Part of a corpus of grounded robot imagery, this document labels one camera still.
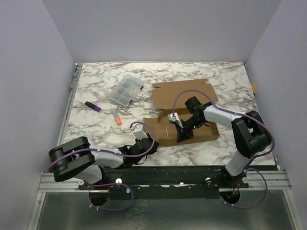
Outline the purple black highlighter marker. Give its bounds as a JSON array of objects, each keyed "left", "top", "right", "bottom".
[{"left": 84, "top": 101, "right": 101, "bottom": 112}]

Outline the aluminium side rail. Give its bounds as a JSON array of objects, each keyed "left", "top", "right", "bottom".
[{"left": 56, "top": 63, "right": 83, "bottom": 147}]

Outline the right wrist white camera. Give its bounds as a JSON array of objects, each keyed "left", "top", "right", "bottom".
[{"left": 167, "top": 112, "right": 180, "bottom": 124}]

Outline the black metal base rail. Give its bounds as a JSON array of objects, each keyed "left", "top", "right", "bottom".
[{"left": 49, "top": 164, "right": 250, "bottom": 201}]

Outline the brown cardboard box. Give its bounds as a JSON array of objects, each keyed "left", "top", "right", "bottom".
[{"left": 143, "top": 79, "right": 220, "bottom": 148}]

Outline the orange capped marker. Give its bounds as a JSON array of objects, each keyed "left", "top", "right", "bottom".
[{"left": 111, "top": 108, "right": 122, "bottom": 126}]

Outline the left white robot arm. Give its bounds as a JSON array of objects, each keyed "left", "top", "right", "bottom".
[{"left": 48, "top": 135, "right": 159, "bottom": 189}]

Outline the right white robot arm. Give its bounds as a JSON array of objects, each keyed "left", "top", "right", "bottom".
[{"left": 168, "top": 96, "right": 275, "bottom": 187}]

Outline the clear plastic screw organizer box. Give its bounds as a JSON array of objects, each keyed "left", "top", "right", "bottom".
[{"left": 108, "top": 74, "right": 144, "bottom": 107}]

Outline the aluminium front extrusion rail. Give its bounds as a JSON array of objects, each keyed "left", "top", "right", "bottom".
[{"left": 38, "top": 167, "right": 292, "bottom": 193}]

